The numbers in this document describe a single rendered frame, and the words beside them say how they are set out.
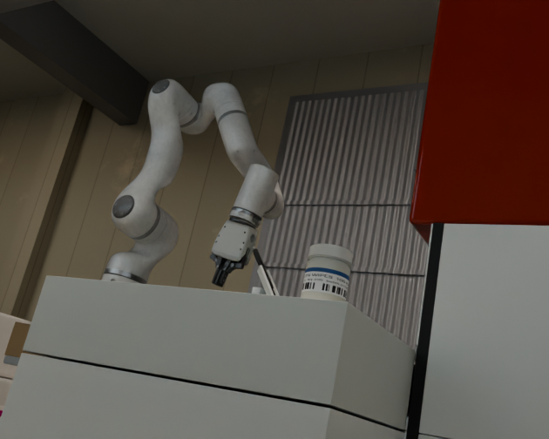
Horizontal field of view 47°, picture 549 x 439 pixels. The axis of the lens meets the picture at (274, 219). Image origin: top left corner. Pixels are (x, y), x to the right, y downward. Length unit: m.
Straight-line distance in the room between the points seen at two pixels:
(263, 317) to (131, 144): 4.78
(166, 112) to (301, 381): 1.16
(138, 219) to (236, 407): 0.89
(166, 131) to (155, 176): 0.15
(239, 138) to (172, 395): 0.91
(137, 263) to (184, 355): 0.76
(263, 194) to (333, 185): 2.66
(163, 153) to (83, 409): 0.94
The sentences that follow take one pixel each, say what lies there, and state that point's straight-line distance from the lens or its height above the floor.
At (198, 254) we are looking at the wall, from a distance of 4.73.
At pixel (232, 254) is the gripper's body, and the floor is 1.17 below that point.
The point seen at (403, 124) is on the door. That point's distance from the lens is 4.33.
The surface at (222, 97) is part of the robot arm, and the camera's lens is 1.87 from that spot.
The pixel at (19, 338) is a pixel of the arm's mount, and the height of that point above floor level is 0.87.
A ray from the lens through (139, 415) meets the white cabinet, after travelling 1.07.
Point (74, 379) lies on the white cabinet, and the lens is 1.17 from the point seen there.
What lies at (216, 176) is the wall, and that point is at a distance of 4.93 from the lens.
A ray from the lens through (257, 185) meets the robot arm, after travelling 1.66.
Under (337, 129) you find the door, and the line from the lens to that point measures 4.51.
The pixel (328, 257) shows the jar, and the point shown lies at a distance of 0.99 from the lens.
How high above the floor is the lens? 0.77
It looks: 18 degrees up
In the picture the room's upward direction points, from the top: 12 degrees clockwise
